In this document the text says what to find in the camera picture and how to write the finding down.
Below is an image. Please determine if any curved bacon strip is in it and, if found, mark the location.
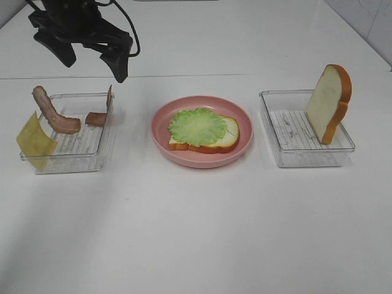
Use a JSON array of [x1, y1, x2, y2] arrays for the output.
[[32, 86, 81, 134]]

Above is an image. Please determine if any clear left ingredient tray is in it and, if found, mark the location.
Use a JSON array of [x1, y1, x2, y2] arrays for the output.
[[20, 92, 116, 174]]

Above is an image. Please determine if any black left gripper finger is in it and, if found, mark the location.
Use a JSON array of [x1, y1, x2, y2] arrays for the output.
[[100, 51, 129, 83], [33, 30, 76, 67]]

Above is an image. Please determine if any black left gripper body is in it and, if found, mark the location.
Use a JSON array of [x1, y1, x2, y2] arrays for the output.
[[28, 1, 134, 57]]

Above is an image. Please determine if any yellow cheese slice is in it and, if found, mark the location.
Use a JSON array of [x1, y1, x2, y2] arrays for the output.
[[16, 112, 57, 172]]

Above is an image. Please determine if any green lettuce leaf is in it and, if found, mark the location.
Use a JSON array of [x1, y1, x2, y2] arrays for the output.
[[168, 108, 227, 147]]

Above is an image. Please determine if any pink round plate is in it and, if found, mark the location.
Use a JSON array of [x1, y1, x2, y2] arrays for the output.
[[151, 96, 254, 168]]

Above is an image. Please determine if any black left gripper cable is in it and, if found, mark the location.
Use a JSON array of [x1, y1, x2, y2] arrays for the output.
[[24, 0, 141, 58]]

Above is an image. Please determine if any clear right bread tray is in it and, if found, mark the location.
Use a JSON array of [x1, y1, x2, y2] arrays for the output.
[[259, 89, 355, 168]]

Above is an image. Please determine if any bread slice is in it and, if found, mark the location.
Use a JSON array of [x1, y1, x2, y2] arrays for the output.
[[305, 64, 352, 144], [169, 116, 239, 154]]

